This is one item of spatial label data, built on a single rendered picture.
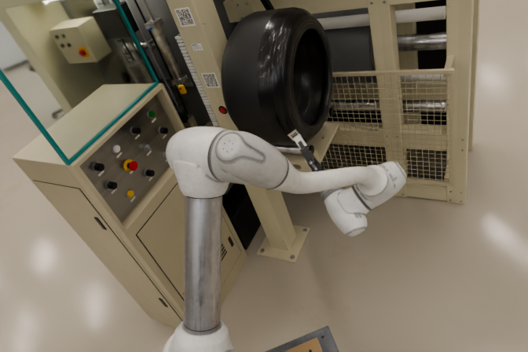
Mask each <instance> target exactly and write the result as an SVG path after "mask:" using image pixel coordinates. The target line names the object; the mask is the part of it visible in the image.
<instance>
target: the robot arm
mask: <svg viewBox="0 0 528 352"><path fill-rule="evenodd" d="M293 139H294V141H295V143H296V144H297V145H298V147H299V149H300V152H301V153H302V154H303V156H304V158H305V160H306V161H307V163H308V166H309V167H310V168H311V170H312V172H301V171H298V170H296V169H295V168H294V167H293V165H292V164H291V163H290V162H289V160H288V159H287V158H286V157H285V156H284V155H283V154H282V153H281V152H280V151H279V150H278V149H277V148H275V147H274V146H273V145H271V144H270V143H268V142H267V141H265V140H263V139H261V138H260V137H258V136H256V135H254V134H251V133H248V132H245V131H236V130H227V129H225V128H221V127H214V126H195V127H190V128H187V129H184V130H181V131H179V132H177V133H176V134H175V135H173V136H172V137H171V139H170V140H169V141H168V143H167V148H166V158H167V162H168V163H169V165H170V168H171V169H172V170H173V171H174V173H175V176H176V178H177V181H178V186H179V189H180V190H181V192H182V194H183V195H185V262H184V321H183V322H182V323H181V324H180V325H179V326H178V327H177V328H176V329H175V332H174V334H173V335H172V336H171V337H170V338H169V339H168V340H167V342H166V344H165V346H164V348H163V352H233V351H234V349H233V344H232V341H231V339H230V336H229V329H228V327H227V325H226V324H225V323H224V322H223V321H222V320H221V319H220V305H221V266H222V195H224V194H225V192H226V190H227V189H228V186H229V183H230V182H231V183H238V184H244V185H249V184H251V185H254V186H258V187H261V188H264V189H269V190H277V191H281V192H286V193H294V194H307V193H317V192H318V193H319V195H320V197H321V199H322V200H323V202H324V204H325V206H326V209H327V212H328V214H329V216H330V218H331V219H332V221H333V222H334V223H335V225H336V226H337V227H338V228H339V230H340V231H341V232H342V233H343V234H345V235H347V236H349V237H355V236H357V235H359V234H361V233H363V232H364V231H365V230H366V229H367V225H368V223H367V218H366V217H365V216H366V215H367V214H368V212H370V211H371V210H372V209H373V208H374V207H377V206H379V205H380V204H382V203H384V202H386V201H387V200H389V199H390V198H391V197H392V196H394V195H395V194H396V193H397V192H398V191H399V190H400V189H401V188H402V187H403V185H404V184H405V182H406V178H407V176H406V173H405V172H404V170H403V169H402V167H401V166H400V164H399V163H397V162H394V161H388V162H385V163H381V164H377V165H370V166H367V167H344V168H338V169H331V170H325V169H324V168H323V167H322V166H321V165H320V163H319V162H318V161H317V159H316V158H315V156H314V154H313V153H312V152H311V151H310V150H309V149H308V147H309V146H308V145H307V144H306V142H305V141H304V140H303V138H302V137H301V135H300V134H298V135H296V136H295V137H293ZM348 185H353V186H351V187H350V188H348V189H345V188H344V187H343V186H348Z"/></svg>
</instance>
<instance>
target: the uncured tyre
mask: <svg viewBox="0 0 528 352"><path fill-rule="evenodd" d="M221 77H222V94H223V98H224V102H225V106H226V109H227V111H228V113H229V116H230V118H231V120H232V121H233V122H234V124H235V125H236V127H237V129H238V130H239V131H245V132H248V133H251V134H254V135H256V136H258V137H259V138H261V139H263V140H265V141H267V142H268V143H270V144H272V145H297V144H296V143H295V141H293V140H292V139H291V138H290V137H289V136H288V134H290V133H291V132H292V131H293V130H295V129H296V130H297V131H298V132H299V133H300V134H301V135H302V136H301V137H302V139H303V140H304V141H305V142H306V143H307V142H308V141H309V140H310V139H312V138H313V137H314V136H315V135H316V134H317V133H318V132H319V131H320V129H321V128H322V127H323V125H324V123H325V120H326V118H327V115H328V110H329V106H330V103H331V98H332V55H331V50H330V46H329V43H328V38H327V35H326V34H325V30H324V28H323V27H322V25H321V23H320V22H319V21H318V20H317V19H316V18H315V17H314V16H313V15H312V14H311V13H310V12H308V11H307V10H305V9H300V8H296V7H291V8H283V9H271V10H265V11H258V12H254V13H252V14H249V15H247V16H246V17H244V18H243V19H242V20H241V21H240V22H239V23H238V24H237V25H236V27H235V28H234V30H233V32H232V34H231V35H230V37H229V40H228V42H227V43H226V46H225V50H224V54H223V58H222V73H221Z"/></svg>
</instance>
